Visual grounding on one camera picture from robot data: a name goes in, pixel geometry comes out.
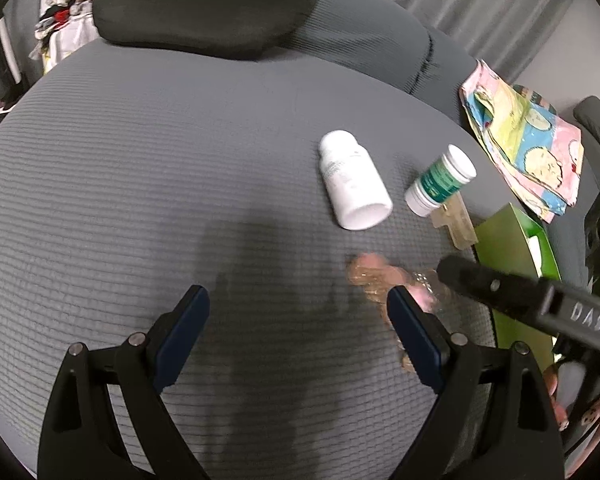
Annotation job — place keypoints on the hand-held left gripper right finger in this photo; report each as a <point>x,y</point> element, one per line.
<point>420,345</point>

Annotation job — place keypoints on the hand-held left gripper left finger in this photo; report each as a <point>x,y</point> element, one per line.
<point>180,340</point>

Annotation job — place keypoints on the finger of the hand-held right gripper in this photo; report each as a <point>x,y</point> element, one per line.
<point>480,282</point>

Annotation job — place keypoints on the green box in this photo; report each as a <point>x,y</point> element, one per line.
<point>505,255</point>

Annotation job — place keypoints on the beige hair claw clip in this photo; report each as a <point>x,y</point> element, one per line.
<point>455,227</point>

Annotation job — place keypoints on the pink flower hair clip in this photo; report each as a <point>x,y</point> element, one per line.
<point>375,280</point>

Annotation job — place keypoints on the white bottle with green label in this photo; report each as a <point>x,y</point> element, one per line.
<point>437,180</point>

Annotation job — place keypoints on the person's right hand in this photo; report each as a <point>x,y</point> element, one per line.
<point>595,417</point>

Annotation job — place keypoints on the colourful printed cloth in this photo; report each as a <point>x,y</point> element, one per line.
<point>525,145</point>

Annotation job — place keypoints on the plain white bottle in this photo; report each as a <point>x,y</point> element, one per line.
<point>352,180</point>

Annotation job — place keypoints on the black pillow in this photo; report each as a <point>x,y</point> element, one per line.
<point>200,10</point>

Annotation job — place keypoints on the pile of clothes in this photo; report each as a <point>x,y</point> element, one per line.
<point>65,25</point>

